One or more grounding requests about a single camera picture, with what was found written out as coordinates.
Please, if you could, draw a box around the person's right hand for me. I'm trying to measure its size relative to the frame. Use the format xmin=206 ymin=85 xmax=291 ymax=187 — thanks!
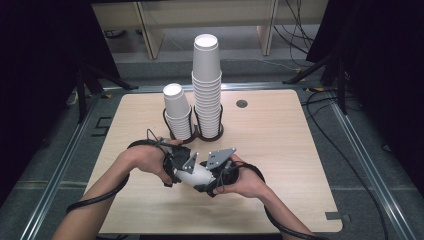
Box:
xmin=213 ymin=153 xmax=268 ymax=199

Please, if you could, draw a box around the thin white floor cable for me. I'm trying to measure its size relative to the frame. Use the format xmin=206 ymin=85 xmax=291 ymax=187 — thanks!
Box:
xmin=229 ymin=58 xmax=301 ymax=73

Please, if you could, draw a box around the black wire cup holder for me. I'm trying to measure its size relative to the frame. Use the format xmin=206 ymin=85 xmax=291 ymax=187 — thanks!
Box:
xmin=162 ymin=103 xmax=225 ymax=145

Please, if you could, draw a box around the white paper cup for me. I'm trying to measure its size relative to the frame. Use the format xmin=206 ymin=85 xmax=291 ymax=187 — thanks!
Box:
xmin=174 ymin=163 xmax=218 ymax=188

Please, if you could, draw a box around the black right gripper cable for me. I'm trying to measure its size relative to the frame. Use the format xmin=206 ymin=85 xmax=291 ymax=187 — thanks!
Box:
xmin=219 ymin=160 xmax=331 ymax=240

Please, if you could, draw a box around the metal floor rail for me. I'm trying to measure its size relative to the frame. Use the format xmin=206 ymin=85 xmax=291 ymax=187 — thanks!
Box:
xmin=328 ymin=98 xmax=419 ymax=240
xmin=19 ymin=93 xmax=104 ymax=240

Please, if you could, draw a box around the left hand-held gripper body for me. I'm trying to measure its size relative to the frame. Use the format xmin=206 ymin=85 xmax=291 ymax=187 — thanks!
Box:
xmin=162 ymin=144 xmax=199 ymax=184

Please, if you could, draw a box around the bundle of black floor cables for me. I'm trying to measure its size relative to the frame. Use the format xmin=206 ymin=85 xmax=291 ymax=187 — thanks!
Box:
xmin=273 ymin=0 xmax=316 ymax=56

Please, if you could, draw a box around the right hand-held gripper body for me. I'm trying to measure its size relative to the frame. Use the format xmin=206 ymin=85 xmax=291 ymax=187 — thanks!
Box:
xmin=199 ymin=147 xmax=240 ymax=188

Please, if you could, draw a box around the black curtain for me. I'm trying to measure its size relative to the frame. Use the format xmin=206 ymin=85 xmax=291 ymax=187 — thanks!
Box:
xmin=306 ymin=0 xmax=424 ymax=189
xmin=0 ymin=0 xmax=119 ymax=208

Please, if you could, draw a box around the black tripod stand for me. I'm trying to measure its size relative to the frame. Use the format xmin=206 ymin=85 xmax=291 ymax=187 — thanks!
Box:
xmin=282 ymin=49 xmax=349 ymax=116
xmin=74 ymin=63 xmax=139 ymax=124

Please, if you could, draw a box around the short stack of white cups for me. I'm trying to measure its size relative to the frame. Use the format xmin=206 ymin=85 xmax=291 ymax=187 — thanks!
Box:
xmin=162 ymin=83 xmax=194 ymax=141

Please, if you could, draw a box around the tall stack of white cups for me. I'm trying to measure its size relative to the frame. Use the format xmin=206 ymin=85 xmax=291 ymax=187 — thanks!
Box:
xmin=190 ymin=33 xmax=224 ymax=139

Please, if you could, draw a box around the long black floor cable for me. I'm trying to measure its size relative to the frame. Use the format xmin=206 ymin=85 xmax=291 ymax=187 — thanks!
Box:
xmin=301 ymin=89 xmax=390 ymax=240

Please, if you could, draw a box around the person's left hand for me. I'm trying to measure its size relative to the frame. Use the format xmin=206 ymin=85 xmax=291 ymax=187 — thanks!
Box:
xmin=124 ymin=137 xmax=184 ymax=183

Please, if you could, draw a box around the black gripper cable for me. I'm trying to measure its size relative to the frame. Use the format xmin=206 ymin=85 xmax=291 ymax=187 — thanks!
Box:
xmin=65 ymin=129 xmax=174 ymax=215
xmin=219 ymin=160 xmax=331 ymax=240

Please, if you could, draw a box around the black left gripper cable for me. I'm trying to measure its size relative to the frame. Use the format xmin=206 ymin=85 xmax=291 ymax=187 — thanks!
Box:
xmin=65 ymin=129 xmax=174 ymax=215

